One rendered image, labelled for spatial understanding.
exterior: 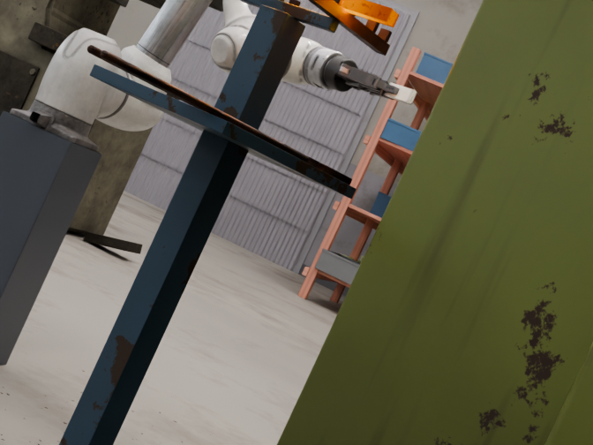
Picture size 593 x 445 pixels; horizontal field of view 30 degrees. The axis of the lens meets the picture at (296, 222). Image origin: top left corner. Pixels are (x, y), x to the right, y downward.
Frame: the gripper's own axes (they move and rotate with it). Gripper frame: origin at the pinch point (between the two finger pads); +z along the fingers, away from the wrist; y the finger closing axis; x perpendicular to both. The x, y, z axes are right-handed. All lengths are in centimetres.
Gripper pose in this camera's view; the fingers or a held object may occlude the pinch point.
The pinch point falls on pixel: (401, 93)
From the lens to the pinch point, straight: 234.8
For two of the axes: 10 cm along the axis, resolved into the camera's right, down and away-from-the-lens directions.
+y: -6.3, -2.8, -7.3
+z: 6.5, 3.2, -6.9
